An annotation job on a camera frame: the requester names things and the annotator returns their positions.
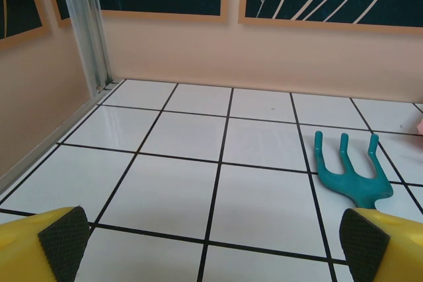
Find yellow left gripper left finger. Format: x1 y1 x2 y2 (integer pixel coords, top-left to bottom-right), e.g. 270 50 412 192
0 206 91 282

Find aluminium table side rail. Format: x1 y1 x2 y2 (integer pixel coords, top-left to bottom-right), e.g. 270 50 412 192
0 79 126 195

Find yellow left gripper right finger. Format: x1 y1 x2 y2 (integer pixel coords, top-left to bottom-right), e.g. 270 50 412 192
339 207 423 282

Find aluminium frame post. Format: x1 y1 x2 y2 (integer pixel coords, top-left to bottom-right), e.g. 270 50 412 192
56 0 113 98

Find teal garden fork wooden handle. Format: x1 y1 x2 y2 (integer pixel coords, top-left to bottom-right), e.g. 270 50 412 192
313 131 394 211

